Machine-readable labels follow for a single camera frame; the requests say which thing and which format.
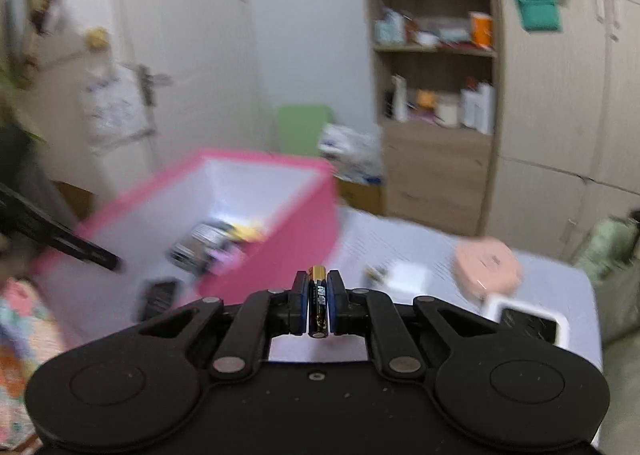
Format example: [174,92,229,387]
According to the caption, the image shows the hanging clothes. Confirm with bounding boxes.
[0,0,63,88]

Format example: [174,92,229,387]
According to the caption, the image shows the black and gold battery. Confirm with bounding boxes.
[307,265,331,339]

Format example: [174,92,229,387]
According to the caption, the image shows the pink small item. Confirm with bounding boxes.
[206,246,246,269]

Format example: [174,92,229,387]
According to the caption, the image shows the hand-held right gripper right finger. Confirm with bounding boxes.
[327,269,501,381]

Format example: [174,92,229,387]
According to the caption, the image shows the yellow small item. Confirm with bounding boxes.
[224,222,266,242]

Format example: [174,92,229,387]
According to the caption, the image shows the light wooden wardrobe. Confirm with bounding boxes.
[492,0,640,263]

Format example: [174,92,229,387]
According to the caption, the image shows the teal pouch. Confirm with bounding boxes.
[509,0,562,32]

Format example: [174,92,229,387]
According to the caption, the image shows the pink storage box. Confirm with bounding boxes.
[29,148,344,332]

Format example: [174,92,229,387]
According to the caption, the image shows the white tissue pack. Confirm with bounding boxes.
[319,124,384,184]

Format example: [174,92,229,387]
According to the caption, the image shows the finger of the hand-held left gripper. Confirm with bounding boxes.
[0,182,122,272]

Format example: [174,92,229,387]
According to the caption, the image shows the white framed black device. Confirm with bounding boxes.
[482,293,569,349]

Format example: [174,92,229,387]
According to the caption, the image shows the orange bottle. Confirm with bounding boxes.
[468,10,494,50]

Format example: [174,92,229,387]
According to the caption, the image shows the brown cardboard box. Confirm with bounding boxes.
[336,175,386,216]

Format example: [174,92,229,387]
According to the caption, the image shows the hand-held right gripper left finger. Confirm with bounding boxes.
[137,271,314,383]

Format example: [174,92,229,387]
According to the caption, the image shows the floral blanket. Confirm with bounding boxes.
[0,279,72,455]

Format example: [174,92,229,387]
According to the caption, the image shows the pink round case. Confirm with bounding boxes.
[452,237,524,299]

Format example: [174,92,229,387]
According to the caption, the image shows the black rectangular device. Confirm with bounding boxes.
[142,279,179,319]

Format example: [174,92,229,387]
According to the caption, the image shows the white jar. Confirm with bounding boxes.
[435,102,460,128]

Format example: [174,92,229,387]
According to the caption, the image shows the green folding table board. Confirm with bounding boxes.
[275,104,334,159]

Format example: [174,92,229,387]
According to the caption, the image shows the white square charger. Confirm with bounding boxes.
[387,260,434,294]

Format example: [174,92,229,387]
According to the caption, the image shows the white spray can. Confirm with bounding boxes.
[460,86,479,129]

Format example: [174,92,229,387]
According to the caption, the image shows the wooden shelf cabinet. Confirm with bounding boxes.
[357,0,504,237]

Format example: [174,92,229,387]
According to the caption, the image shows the white door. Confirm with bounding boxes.
[20,0,268,196]

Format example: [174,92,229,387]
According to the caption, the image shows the white hanging bag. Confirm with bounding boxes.
[79,64,154,154]

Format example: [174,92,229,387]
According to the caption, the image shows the white tall tube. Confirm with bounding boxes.
[477,82,496,134]

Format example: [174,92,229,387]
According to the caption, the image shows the metal door handle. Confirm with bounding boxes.
[136,64,174,107]

